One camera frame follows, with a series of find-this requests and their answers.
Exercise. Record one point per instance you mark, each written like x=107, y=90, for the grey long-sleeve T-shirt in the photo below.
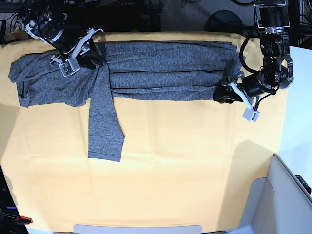
x=143, y=70

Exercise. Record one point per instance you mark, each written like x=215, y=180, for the black round stand base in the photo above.
x=224, y=21

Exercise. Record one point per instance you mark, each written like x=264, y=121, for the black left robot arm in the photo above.
x=277, y=70

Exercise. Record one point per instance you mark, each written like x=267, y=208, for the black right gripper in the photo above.
x=65, y=37

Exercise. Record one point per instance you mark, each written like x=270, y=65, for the white plastic tray edge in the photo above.
x=87, y=229

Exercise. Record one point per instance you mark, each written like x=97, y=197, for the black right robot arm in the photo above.
x=37, y=12

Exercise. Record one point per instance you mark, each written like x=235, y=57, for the red black clamp left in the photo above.
x=21, y=220

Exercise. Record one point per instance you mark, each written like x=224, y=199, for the white cardboard box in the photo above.
x=277, y=204

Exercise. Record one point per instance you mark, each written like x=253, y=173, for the yellow table cloth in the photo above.
x=183, y=163

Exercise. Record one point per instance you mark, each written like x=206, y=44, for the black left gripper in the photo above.
x=251, y=85

